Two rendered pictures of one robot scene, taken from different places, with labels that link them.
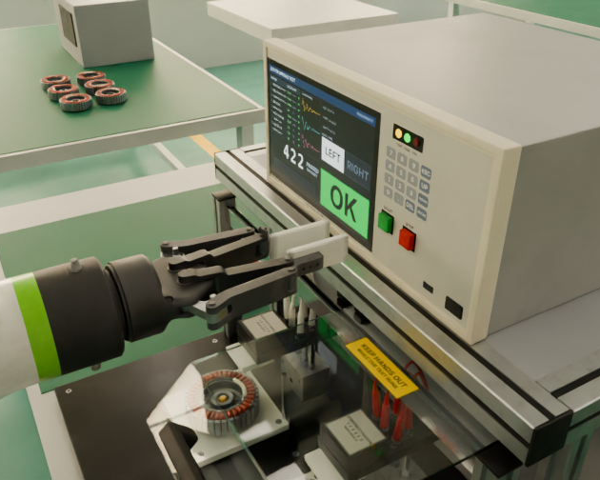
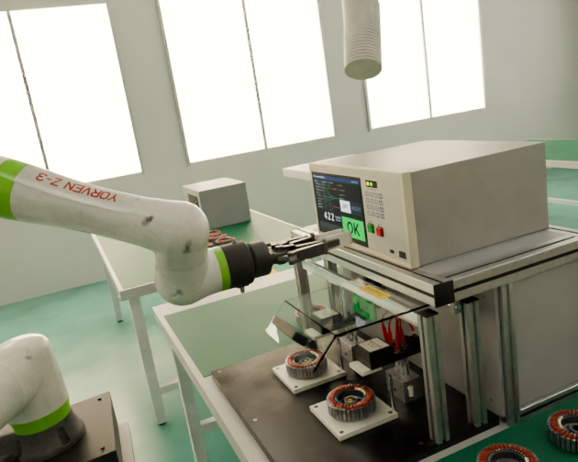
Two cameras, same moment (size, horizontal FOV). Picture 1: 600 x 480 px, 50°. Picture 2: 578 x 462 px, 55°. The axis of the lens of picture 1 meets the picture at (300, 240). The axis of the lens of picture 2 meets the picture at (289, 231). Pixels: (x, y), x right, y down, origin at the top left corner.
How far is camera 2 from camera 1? 65 cm
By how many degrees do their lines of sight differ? 19
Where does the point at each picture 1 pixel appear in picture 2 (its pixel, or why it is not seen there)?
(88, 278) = (239, 245)
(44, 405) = (205, 381)
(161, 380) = (271, 363)
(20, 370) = (216, 278)
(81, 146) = not seen: hidden behind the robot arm
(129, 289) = (255, 249)
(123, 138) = not seen: hidden behind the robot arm
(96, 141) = not seen: hidden behind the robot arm
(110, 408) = (243, 376)
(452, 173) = (389, 192)
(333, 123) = (343, 191)
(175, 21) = (262, 203)
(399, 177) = (372, 203)
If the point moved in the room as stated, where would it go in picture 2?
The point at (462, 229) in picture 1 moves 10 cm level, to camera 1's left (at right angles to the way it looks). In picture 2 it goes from (396, 214) to (349, 221)
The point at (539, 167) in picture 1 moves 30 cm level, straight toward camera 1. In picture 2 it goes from (422, 181) to (372, 219)
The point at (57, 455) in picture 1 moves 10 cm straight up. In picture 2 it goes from (216, 399) to (209, 366)
